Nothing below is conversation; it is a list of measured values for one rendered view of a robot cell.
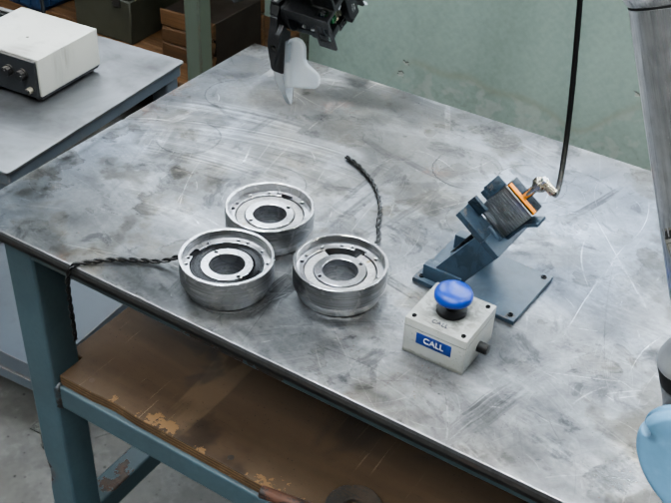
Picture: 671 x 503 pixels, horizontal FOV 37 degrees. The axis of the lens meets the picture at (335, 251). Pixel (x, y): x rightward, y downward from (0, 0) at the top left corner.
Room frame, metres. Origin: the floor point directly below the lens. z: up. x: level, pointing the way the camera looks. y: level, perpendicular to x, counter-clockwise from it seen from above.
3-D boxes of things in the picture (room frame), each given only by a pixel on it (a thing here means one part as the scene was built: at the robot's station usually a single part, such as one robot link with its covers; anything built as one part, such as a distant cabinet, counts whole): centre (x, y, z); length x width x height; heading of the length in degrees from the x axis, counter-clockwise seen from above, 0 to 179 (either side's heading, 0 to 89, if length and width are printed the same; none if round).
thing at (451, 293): (0.80, -0.12, 0.85); 0.04 x 0.04 x 0.05
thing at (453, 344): (0.79, -0.13, 0.82); 0.08 x 0.07 x 0.05; 59
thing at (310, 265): (0.88, -0.01, 0.82); 0.08 x 0.08 x 0.02
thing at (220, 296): (0.88, 0.12, 0.82); 0.10 x 0.10 x 0.04
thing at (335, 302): (0.88, -0.01, 0.82); 0.10 x 0.10 x 0.04
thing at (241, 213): (0.98, 0.08, 0.82); 0.08 x 0.08 x 0.02
